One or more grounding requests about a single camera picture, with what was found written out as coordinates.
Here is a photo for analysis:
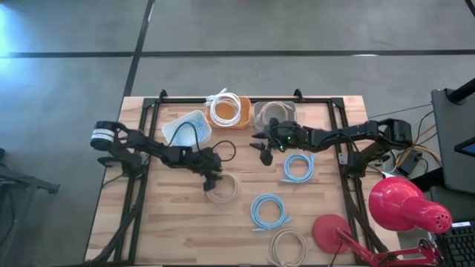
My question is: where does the black pole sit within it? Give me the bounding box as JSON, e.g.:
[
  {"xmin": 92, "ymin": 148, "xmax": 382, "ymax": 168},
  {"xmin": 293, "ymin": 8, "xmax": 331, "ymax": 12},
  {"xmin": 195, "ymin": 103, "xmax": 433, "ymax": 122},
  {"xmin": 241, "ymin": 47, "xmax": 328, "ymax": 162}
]
[{"xmin": 446, "ymin": 77, "xmax": 475, "ymax": 105}]

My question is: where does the black floor stand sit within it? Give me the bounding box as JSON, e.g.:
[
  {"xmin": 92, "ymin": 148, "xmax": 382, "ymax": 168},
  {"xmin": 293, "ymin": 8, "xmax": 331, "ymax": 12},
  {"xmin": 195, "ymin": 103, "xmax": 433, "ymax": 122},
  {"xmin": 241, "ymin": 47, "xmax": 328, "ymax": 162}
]
[{"xmin": 0, "ymin": 147, "xmax": 61, "ymax": 257}]

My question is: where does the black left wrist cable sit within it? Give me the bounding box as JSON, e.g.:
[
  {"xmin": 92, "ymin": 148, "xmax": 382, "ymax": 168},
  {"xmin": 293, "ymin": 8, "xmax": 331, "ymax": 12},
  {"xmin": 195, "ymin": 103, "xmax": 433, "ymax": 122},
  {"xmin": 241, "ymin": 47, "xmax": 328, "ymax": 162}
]
[{"xmin": 167, "ymin": 121, "xmax": 238, "ymax": 163}]

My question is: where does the grey plastic bin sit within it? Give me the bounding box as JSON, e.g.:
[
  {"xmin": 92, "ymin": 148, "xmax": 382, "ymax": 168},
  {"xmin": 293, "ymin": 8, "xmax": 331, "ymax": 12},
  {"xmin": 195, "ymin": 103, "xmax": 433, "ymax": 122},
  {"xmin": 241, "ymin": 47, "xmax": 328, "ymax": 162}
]
[{"xmin": 252, "ymin": 100, "xmax": 299, "ymax": 133}]

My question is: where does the orange plastic bin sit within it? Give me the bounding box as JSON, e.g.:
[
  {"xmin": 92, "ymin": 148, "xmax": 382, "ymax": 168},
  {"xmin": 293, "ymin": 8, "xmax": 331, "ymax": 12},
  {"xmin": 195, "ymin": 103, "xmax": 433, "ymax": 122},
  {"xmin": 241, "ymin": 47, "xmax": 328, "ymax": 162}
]
[{"xmin": 205, "ymin": 96, "xmax": 252, "ymax": 131}]

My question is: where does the light blue cable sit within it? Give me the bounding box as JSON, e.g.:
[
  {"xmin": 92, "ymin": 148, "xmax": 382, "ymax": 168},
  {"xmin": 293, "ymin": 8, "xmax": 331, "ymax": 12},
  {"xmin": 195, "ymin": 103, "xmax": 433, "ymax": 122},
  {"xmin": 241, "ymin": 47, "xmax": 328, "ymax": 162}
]
[
  {"xmin": 280, "ymin": 153, "xmax": 316, "ymax": 185},
  {"xmin": 177, "ymin": 117, "xmax": 207, "ymax": 144},
  {"xmin": 249, "ymin": 193, "xmax": 294, "ymax": 233}
]

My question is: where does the beige cable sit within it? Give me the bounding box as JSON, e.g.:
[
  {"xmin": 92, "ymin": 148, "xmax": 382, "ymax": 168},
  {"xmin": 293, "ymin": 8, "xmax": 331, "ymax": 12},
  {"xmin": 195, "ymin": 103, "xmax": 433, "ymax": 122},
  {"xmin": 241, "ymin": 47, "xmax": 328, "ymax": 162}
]
[
  {"xmin": 205, "ymin": 171, "xmax": 241, "ymax": 205},
  {"xmin": 255, "ymin": 101, "xmax": 296, "ymax": 128},
  {"xmin": 268, "ymin": 228, "xmax": 309, "ymax": 267}
]

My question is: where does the white plastic bin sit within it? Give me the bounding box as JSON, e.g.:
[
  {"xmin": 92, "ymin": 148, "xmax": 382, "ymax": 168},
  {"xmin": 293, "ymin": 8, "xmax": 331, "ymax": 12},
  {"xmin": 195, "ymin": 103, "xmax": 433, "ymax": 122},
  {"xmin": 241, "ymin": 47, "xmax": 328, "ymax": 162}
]
[{"xmin": 161, "ymin": 109, "xmax": 213, "ymax": 150}]

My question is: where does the tablet screen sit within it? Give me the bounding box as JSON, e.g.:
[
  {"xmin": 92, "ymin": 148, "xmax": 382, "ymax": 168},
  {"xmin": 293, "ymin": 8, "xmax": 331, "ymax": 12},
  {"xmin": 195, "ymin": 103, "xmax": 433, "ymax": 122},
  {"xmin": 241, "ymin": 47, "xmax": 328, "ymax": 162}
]
[{"xmin": 453, "ymin": 136, "xmax": 475, "ymax": 158}]

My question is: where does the bundle of loose wires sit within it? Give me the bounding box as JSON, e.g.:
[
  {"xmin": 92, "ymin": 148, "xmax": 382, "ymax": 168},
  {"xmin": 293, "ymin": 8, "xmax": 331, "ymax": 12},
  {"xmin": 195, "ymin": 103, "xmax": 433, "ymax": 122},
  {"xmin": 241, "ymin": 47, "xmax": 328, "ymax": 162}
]
[{"xmin": 369, "ymin": 102, "xmax": 443, "ymax": 168}]

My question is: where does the black computer keyboard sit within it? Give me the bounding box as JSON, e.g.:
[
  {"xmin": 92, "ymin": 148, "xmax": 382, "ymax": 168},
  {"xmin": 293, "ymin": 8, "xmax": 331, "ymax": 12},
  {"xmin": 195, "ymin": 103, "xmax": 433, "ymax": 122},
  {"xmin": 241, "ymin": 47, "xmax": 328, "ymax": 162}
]
[{"xmin": 436, "ymin": 221, "xmax": 475, "ymax": 267}]

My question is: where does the red desk lamp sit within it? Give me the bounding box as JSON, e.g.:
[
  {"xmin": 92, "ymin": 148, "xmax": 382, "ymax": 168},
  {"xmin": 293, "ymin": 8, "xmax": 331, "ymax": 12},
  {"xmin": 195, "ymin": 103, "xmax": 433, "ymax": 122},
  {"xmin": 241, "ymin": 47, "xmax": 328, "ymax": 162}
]
[{"xmin": 311, "ymin": 176, "xmax": 453, "ymax": 267}]

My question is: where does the black power adapter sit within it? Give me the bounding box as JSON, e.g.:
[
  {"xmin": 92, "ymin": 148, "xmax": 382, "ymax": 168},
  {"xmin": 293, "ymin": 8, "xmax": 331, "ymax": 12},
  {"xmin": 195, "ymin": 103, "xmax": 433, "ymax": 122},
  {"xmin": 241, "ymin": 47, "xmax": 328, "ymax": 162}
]
[{"xmin": 396, "ymin": 149, "xmax": 424, "ymax": 177}]

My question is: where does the black metal table frame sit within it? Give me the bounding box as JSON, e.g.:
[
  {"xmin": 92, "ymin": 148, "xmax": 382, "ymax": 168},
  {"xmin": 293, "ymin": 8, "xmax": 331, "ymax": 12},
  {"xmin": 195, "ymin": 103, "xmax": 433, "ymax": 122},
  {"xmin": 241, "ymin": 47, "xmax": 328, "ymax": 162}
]
[{"xmin": 83, "ymin": 88, "xmax": 390, "ymax": 266}]

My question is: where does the grey cart top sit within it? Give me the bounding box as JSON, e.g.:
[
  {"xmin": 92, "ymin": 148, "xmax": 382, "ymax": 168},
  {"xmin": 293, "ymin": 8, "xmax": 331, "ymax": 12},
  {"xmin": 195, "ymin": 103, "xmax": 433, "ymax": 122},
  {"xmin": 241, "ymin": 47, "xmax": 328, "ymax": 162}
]
[{"xmin": 430, "ymin": 88, "xmax": 475, "ymax": 194}]

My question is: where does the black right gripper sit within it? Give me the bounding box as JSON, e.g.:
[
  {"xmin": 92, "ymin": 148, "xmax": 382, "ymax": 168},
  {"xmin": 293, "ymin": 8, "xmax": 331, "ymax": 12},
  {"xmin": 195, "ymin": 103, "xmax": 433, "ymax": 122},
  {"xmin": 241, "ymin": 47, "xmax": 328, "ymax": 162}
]
[{"xmin": 249, "ymin": 117, "xmax": 309, "ymax": 167}]

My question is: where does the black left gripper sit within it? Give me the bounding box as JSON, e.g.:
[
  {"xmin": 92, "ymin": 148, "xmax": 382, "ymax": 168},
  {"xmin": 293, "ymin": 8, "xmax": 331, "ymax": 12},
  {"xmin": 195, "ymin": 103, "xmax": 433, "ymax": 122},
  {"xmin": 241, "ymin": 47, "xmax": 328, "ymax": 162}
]
[{"xmin": 188, "ymin": 147, "xmax": 225, "ymax": 193}]

